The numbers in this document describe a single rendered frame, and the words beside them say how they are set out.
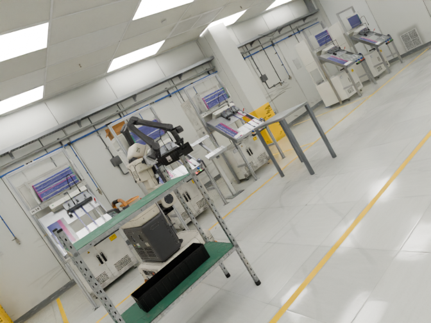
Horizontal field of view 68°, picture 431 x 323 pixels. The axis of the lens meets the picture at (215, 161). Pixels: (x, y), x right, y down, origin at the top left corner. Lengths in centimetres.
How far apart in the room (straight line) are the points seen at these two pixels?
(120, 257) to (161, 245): 155
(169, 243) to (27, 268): 341
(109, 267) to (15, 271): 198
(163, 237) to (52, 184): 200
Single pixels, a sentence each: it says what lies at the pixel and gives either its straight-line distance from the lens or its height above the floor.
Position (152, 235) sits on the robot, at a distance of 307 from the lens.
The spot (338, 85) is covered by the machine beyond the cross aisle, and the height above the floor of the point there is 41.
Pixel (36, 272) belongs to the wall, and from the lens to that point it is 614.
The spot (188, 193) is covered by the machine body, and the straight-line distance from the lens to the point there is 491.
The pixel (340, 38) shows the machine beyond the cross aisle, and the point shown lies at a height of 133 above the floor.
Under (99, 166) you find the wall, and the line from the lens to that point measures 627.
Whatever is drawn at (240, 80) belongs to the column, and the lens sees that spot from 749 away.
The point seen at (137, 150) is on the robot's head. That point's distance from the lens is 332.
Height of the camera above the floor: 118
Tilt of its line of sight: 7 degrees down
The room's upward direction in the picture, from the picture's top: 31 degrees counter-clockwise
